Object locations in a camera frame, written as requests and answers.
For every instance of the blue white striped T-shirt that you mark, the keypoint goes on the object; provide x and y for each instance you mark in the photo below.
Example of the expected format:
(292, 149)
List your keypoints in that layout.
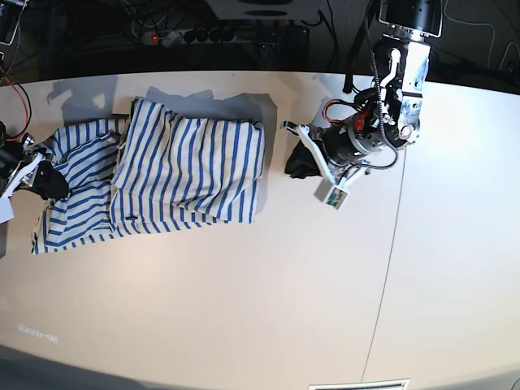
(154, 172)

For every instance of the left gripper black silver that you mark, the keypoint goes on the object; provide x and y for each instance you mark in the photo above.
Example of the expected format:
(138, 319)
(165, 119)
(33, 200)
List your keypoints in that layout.
(347, 143)

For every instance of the black power strip red switch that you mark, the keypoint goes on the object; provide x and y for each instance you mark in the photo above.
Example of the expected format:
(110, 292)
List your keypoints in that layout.
(189, 36)

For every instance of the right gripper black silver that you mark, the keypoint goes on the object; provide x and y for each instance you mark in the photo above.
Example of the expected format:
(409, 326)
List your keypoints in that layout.
(49, 183)

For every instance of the black box under table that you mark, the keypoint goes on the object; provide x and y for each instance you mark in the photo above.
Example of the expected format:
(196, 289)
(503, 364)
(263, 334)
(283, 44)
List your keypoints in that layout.
(283, 46)

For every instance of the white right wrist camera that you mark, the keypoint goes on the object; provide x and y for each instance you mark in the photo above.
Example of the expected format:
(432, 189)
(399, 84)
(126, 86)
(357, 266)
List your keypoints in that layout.
(4, 207)

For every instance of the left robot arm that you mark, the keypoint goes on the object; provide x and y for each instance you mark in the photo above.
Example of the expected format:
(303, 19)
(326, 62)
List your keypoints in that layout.
(384, 115)

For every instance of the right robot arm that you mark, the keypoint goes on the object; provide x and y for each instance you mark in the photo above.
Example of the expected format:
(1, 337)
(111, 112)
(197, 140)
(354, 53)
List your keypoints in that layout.
(11, 20)

